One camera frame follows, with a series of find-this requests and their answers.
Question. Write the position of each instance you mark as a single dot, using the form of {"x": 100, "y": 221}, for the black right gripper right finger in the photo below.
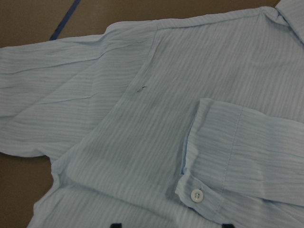
{"x": 227, "y": 226}

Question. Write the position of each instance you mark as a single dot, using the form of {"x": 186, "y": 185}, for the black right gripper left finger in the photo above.
{"x": 116, "y": 225}

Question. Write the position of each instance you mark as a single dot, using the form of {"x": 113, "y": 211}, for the light blue button-up shirt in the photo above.
{"x": 170, "y": 123}

